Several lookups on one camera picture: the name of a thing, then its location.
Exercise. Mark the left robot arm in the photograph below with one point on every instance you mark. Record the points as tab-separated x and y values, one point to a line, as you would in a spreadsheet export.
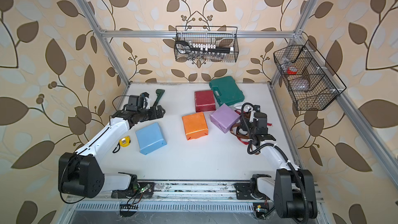
80	173

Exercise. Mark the black wire basket right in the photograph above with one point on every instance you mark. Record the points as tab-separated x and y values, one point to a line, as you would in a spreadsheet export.
316	85

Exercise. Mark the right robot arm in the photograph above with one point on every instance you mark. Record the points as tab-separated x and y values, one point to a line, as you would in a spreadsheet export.
292	189

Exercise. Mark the socket set rail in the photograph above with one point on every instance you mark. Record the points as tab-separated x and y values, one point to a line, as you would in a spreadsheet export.
184	48

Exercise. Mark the black wire basket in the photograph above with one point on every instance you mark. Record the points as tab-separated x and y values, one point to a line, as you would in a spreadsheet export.
316	85
222	36

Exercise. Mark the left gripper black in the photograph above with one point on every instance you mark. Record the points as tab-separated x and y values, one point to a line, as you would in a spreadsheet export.
154	115

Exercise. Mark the brown ribbon bow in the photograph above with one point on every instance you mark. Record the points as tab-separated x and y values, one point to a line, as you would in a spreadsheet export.
241	135

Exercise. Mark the orange gift box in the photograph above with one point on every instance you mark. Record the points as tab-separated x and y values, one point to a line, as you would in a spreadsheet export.
195	126

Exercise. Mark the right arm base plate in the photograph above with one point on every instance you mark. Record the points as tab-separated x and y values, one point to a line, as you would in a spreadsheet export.
245	191

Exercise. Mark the red ribbon bow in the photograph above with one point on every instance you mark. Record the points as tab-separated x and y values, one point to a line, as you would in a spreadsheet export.
253	126

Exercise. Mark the aluminium front rail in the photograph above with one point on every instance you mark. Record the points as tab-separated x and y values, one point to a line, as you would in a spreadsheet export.
200	190

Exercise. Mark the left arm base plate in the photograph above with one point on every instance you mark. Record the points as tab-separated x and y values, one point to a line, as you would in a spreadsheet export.
145	188

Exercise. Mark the purple gift box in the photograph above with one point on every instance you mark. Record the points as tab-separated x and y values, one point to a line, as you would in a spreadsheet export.
224	118

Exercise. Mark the white ribbon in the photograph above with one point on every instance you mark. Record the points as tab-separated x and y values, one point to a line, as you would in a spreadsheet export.
241	105

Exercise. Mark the dark red gift box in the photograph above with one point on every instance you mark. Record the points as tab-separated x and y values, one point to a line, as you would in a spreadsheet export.
204	101

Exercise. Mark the green plastic tool case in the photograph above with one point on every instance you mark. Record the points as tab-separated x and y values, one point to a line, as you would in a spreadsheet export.
226	91

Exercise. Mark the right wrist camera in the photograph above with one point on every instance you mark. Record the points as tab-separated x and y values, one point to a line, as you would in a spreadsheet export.
252	110

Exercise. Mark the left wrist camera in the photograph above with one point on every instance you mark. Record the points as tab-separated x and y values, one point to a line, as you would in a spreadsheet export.
146	97

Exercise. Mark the red object in basket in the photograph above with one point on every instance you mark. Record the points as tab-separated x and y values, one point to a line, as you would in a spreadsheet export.
292	70

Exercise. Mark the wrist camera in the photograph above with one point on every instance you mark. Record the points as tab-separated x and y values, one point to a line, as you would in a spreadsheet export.
146	97
252	110

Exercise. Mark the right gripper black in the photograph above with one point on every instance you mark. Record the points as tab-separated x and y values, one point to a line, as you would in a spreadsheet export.
246	123

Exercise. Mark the blue gift box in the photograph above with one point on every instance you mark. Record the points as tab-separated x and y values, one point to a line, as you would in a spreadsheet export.
150	138

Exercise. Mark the black wire basket back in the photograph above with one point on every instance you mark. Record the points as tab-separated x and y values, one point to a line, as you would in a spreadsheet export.
222	36

